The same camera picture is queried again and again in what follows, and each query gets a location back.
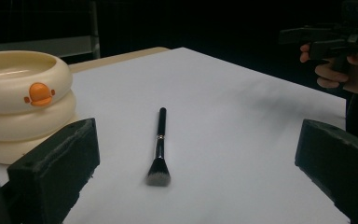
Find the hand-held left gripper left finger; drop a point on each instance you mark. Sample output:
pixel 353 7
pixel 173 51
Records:
pixel 52 168

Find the white table board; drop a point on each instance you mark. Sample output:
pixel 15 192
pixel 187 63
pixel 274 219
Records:
pixel 230 140

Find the grey metal stand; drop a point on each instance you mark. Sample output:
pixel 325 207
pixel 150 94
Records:
pixel 43 46

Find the black makeup brush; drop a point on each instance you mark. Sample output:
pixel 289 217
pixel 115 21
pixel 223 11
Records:
pixel 160 146

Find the cream ringed duck container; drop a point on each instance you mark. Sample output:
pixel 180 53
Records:
pixel 9 90

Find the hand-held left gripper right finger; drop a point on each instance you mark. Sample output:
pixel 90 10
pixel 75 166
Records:
pixel 338 161

